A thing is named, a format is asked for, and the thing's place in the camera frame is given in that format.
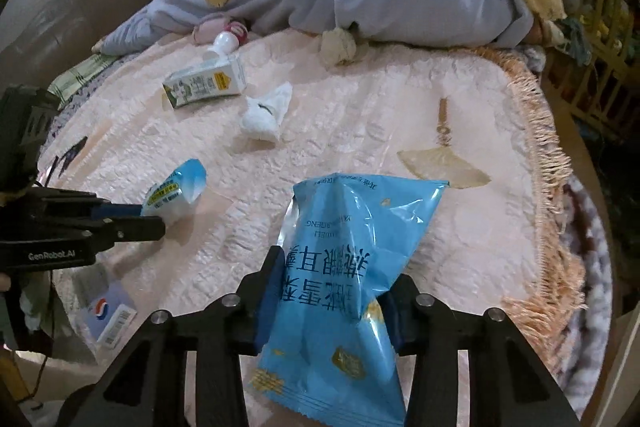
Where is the grey-blue duvet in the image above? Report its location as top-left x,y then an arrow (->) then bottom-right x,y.
94,0 -> 535,55

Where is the cream knitted sock ball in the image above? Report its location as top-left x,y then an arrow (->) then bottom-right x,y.
320,27 -> 357,67

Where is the white bottle red cap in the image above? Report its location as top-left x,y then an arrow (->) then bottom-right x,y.
203,20 -> 248,61

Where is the pepsi label wrapper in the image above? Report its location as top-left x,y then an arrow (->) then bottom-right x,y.
82,281 -> 138,349

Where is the small blue wrapper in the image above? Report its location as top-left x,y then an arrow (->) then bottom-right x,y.
140,158 -> 207,228

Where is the pink cloth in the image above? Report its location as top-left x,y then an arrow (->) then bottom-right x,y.
191,17 -> 230,46

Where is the pink quilted bedspread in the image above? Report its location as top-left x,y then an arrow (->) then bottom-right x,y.
37,28 -> 589,427

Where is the crumpled white tissue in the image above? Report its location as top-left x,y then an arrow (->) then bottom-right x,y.
240,82 -> 293,143

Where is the milk carton box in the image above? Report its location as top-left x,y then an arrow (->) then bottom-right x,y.
163,53 -> 246,108

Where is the large blue snack bag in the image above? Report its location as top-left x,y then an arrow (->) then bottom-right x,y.
250,173 -> 448,426

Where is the wooden baby crib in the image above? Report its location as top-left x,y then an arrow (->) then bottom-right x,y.
544,0 -> 639,138

